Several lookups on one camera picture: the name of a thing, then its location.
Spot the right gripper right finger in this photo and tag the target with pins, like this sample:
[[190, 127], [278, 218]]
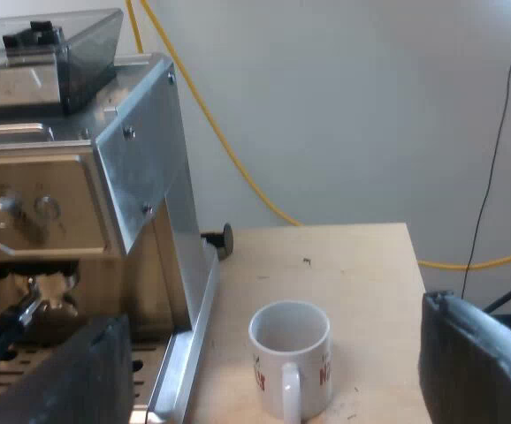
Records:
[[476, 371]]

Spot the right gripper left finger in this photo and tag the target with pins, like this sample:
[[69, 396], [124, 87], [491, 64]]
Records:
[[83, 380]]

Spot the steel espresso machine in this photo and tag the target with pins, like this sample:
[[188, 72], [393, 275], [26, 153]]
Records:
[[39, 176]]

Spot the white mug red black print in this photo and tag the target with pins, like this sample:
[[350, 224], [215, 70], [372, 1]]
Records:
[[291, 388]]

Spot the clear bean box dark lid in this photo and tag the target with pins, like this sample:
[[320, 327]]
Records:
[[83, 57]]

